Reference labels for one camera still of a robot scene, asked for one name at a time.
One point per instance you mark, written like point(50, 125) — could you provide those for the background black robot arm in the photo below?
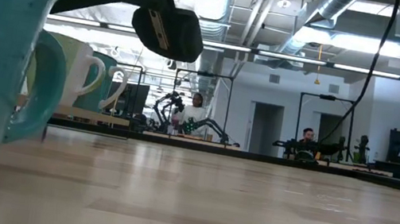
point(210, 123)
point(287, 144)
point(173, 100)
point(362, 147)

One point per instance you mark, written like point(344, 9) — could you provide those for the background computer monitor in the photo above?
point(134, 97)

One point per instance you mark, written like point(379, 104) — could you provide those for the standing person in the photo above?
point(193, 113)

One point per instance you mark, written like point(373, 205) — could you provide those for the long overhead light bar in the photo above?
point(293, 58)

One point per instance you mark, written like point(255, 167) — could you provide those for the seated person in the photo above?
point(308, 135)

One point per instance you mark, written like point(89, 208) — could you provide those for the wooden shelf black metal frame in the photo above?
point(102, 117)

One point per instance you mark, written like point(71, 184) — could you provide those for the black aluminium table frame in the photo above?
point(257, 157)

